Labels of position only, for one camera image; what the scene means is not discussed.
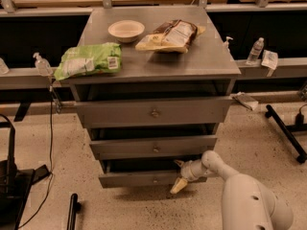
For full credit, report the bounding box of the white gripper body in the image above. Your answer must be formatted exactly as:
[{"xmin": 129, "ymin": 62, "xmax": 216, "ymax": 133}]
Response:
[{"xmin": 180, "ymin": 159, "xmax": 206, "ymax": 182}]

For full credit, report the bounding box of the grey bottom drawer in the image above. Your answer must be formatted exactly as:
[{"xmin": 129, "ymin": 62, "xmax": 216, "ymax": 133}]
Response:
[{"xmin": 98, "ymin": 158, "xmax": 209, "ymax": 190}]

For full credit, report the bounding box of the grey drawer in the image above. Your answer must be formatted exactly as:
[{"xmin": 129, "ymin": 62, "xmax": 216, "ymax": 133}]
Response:
[
  {"xmin": 98, "ymin": 158, "xmax": 209, "ymax": 190},
  {"xmin": 76, "ymin": 97, "xmax": 232, "ymax": 128},
  {"xmin": 90, "ymin": 135, "xmax": 217, "ymax": 160}
]

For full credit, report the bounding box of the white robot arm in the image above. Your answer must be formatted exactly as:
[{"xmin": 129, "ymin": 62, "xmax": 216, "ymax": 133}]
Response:
[{"xmin": 171, "ymin": 150, "xmax": 294, "ymax": 230}]

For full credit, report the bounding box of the grey middle drawer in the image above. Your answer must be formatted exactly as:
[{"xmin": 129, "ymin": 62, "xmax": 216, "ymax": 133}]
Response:
[{"xmin": 90, "ymin": 135, "xmax": 217, "ymax": 160}]

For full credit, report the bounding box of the grey top drawer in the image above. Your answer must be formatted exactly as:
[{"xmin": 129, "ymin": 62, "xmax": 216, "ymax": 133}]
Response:
[{"xmin": 76, "ymin": 97, "xmax": 232, "ymax": 128}]

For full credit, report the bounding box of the grey drawer cabinet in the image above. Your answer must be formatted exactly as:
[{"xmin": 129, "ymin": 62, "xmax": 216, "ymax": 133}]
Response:
[{"xmin": 58, "ymin": 5, "xmax": 242, "ymax": 184}]

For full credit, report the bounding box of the black stand base right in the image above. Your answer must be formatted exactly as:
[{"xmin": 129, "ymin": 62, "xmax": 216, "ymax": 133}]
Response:
[{"xmin": 265, "ymin": 104, "xmax": 307, "ymax": 164}]

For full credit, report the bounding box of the black bar on floor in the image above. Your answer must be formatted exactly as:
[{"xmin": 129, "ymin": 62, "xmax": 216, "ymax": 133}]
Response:
[{"xmin": 66, "ymin": 194, "xmax": 82, "ymax": 230}]

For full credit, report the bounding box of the small pump bottle right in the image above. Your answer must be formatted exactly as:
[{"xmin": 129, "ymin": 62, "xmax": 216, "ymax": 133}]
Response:
[{"xmin": 224, "ymin": 36, "xmax": 233, "ymax": 53}]

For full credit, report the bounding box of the brown yellow snack bag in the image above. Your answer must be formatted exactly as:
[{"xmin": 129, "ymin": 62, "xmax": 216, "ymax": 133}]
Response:
[{"xmin": 135, "ymin": 19, "xmax": 205, "ymax": 54}]

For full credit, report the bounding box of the green chip bag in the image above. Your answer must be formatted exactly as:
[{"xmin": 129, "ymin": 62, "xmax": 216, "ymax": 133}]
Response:
[{"xmin": 54, "ymin": 42, "xmax": 122, "ymax": 81}]

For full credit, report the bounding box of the white packet on ledge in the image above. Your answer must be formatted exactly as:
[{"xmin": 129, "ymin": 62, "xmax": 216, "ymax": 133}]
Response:
[{"xmin": 261, "ymin": 50, "xmax": 278, "ymax": 70}]

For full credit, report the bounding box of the clear water bottle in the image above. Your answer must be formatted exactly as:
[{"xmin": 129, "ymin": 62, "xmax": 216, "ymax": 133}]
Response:
[{"xmin": 247, "ymin": 37, "xmax": 264, "ymax": 65}]

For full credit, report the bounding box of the white paper bowl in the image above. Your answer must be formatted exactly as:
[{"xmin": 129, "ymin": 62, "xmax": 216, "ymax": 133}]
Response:
[{"xmin": 108, "ymin": 20, "xmax": 145, "ymax": 43}]

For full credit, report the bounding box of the black equipment base left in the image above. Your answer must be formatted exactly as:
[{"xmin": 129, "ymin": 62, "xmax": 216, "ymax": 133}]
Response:
[{"xmin": 0, "ymin": 114, "xmax": 51, "ymax": 230}]

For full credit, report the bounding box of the left hand sanitizer bottle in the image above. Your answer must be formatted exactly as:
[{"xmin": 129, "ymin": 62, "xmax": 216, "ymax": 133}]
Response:
[{"xmin": 33, "ymin": 53, "xmax": 53, "ymax": 77}]

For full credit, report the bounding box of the folded cloth on rail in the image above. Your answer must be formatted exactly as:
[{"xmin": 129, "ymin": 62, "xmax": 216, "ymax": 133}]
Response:
[{"xmin": 232, "ymin": 92, "xmax": 258, "ymax": 110}]

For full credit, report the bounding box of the black cable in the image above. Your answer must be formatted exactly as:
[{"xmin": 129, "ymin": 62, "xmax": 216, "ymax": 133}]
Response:
[{"xmin": 18, "ymin": 85, "xmax": 63, "ymax": 230}]

